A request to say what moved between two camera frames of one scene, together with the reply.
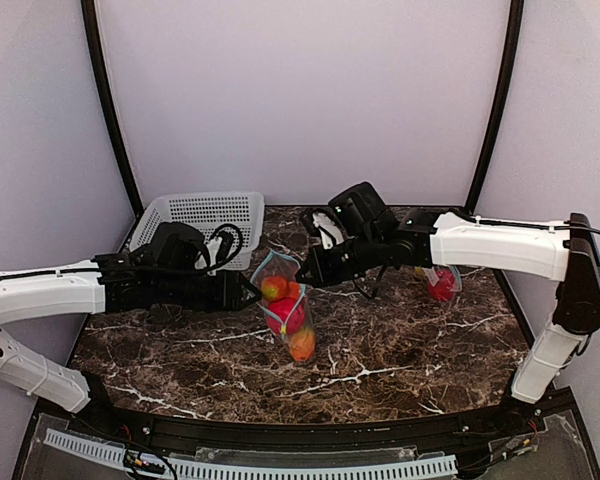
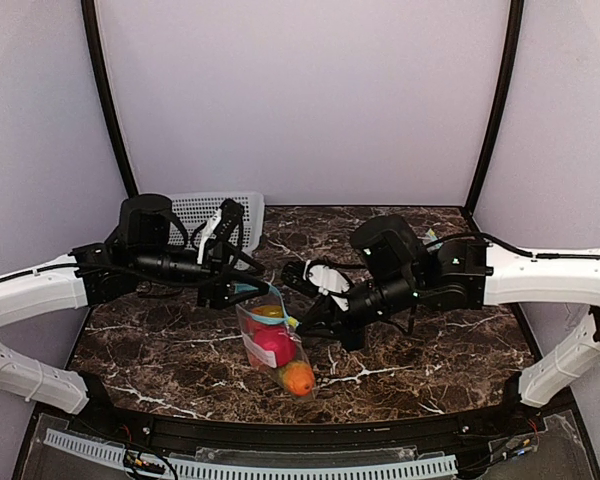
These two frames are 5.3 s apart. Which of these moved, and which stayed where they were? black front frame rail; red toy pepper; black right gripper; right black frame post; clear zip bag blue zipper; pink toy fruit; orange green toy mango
Moved: clear zip bag blue zipper; red toy pepper; black right gripper; orange green toy mango; pink toy fruit
Stayed: black front frame rail; right black frame post
